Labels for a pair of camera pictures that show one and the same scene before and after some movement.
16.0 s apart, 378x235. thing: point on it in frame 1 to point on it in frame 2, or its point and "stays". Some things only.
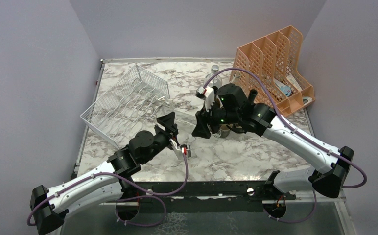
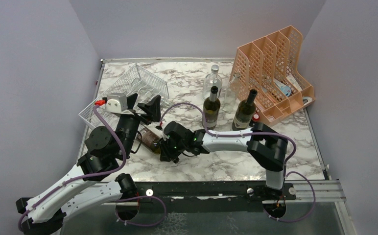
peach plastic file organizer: (276, 61) stays
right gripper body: (217, 117) to (171, 150)
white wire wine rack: (129, 105) stays
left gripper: (168, 122) to (153, 108)
